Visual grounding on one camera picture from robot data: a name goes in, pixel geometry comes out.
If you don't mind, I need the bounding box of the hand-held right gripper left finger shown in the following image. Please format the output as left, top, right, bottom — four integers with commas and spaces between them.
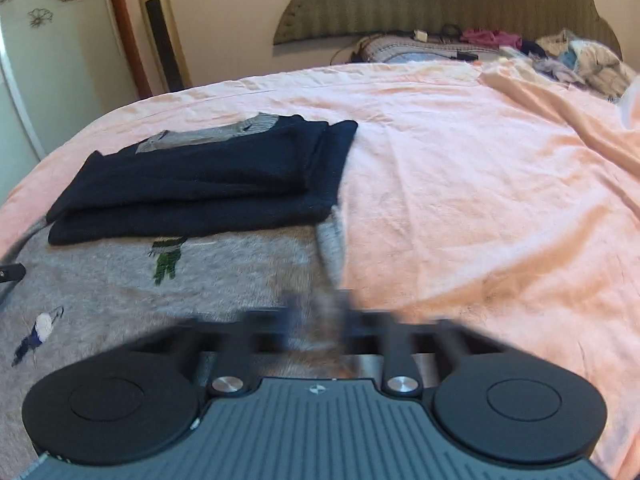
125, 304, 307, 401

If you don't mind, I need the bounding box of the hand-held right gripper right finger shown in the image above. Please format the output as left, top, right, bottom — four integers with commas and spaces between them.
334, 290, 507, 400

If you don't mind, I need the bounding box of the grey knitted sweater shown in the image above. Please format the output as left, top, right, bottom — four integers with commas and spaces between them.
0, 212, 351, 466

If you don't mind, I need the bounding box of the navy garment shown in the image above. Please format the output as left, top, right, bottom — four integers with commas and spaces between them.
46, 114, 359, 247

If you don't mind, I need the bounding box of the pile of mixed clothes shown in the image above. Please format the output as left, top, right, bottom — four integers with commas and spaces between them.
520, 30, 638, 102

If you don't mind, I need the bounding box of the pink bed blanket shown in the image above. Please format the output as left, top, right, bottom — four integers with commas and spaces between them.
0, 57, 640, 480

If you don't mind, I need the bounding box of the flower-printed glass wardrobe door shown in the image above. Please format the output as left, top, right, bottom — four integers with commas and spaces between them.
0, 0, 138, 206

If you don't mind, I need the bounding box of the gold tower fan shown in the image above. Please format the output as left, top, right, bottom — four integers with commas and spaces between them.
133, 0, 193, 92

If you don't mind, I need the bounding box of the magenta clothing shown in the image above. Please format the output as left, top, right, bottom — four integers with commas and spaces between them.
460, 27, 523, 51

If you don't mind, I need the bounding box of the olive padded headboard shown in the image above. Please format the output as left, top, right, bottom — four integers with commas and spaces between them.
272, 0, 623, 58

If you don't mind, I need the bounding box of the brown wooden door frame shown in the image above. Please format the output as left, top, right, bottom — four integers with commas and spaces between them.
102, 0, 153, 100

